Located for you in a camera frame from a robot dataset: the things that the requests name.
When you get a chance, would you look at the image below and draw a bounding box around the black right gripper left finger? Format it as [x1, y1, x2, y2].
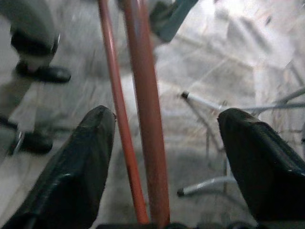
[0, 106, 116, 229]

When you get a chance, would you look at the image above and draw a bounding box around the white plastic folding table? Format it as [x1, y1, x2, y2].
[177, 87, 305, 198]

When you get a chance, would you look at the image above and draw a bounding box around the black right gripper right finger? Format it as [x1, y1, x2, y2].
[218, 108, 305, 220]

